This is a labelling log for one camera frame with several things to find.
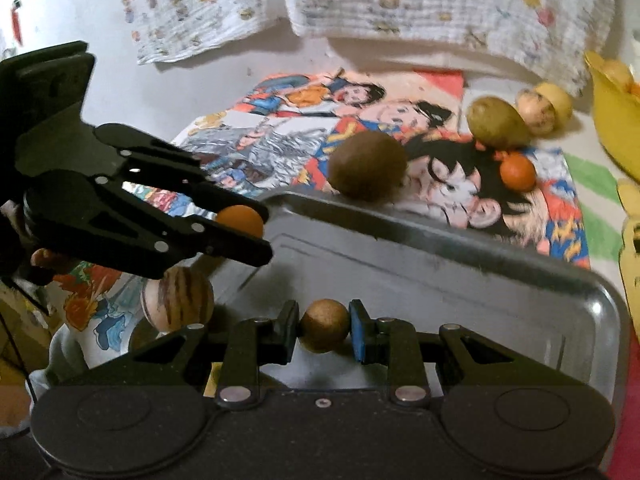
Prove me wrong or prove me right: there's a brown kiwi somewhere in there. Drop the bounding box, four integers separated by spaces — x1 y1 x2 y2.
327 131 408 202

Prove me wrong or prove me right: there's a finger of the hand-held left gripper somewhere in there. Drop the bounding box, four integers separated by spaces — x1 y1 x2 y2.
94 122 270 216
87 177 274 281

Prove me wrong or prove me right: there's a colourful printed cloth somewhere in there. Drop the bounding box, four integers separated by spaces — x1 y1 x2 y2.
47 260 151 376

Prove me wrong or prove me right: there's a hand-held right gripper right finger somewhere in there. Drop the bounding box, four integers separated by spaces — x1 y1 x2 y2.
348 299 521 408

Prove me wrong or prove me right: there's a green striped bear mat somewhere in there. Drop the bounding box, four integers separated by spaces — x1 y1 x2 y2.
537 147 640 321

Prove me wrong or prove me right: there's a yellow-green pear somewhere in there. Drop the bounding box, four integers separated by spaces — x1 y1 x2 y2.
466 96 533 150

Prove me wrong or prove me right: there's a striped wooden ball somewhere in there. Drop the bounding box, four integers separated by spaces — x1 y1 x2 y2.
142 266 215 333

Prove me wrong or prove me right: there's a white printed cloth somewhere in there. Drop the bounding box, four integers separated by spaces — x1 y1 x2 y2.
272 0 616 96
112 0 286 66

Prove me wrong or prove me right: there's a black cable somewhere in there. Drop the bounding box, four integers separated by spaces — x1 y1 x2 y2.
0 270 38 401

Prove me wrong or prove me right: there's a yellow plastic bowl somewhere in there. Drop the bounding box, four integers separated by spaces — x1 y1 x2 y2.
584 50 640 183

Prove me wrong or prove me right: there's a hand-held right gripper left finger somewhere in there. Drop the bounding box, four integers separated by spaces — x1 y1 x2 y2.
127 300 301 408

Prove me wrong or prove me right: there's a small red object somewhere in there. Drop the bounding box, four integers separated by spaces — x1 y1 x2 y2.
11 0 25 46

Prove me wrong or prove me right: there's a metal tray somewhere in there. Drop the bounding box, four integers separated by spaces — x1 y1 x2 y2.
200 191 632 411

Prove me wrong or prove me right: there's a person's left hand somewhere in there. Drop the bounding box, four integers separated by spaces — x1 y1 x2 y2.
30 247 66 272

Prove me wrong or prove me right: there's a cartoon poster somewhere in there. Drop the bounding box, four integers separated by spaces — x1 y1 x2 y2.
122 67 591 271

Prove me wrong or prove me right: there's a small brown ball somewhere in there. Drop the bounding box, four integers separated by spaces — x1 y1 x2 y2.
301 299 351 353

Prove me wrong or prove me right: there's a small orange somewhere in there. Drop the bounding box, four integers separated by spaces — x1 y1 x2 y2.
216 205 265 241
499 152 537 192

